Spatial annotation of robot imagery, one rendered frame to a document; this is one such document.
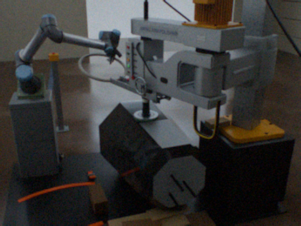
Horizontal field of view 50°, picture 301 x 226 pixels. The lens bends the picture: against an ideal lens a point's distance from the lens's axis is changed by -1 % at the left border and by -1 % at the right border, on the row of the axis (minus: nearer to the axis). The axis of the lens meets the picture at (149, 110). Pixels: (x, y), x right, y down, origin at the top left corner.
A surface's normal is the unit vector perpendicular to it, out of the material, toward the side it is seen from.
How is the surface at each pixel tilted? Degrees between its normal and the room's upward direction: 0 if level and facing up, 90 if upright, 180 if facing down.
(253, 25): 90
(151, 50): 90
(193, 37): 90
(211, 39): 90
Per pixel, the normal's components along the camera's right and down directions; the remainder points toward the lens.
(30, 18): 0.25, 0.36
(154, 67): -0.76, 0.24
